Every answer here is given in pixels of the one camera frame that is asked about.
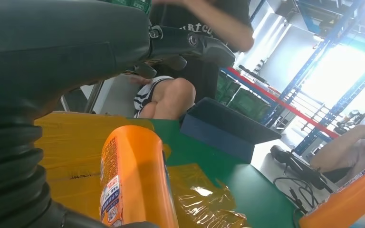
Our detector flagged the white table metal legs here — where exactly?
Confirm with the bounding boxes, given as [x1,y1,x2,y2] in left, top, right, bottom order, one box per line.
[59,73,145,119]

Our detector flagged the blue tablet case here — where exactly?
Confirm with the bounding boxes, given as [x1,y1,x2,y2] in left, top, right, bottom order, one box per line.
[179,96,283,164]

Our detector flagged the green table mat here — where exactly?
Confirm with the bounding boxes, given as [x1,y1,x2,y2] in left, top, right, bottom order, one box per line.
[129,117,306,228]

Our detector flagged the black phone holder controller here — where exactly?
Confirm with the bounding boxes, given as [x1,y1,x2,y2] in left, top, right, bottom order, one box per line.
[269,144,335,193]

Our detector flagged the blue metal shelving rack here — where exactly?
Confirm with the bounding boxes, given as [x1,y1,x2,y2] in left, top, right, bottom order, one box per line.
[260,0,365,158]

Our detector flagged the black cable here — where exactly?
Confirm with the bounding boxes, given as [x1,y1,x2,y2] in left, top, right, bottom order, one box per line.
[273,176,320,228]

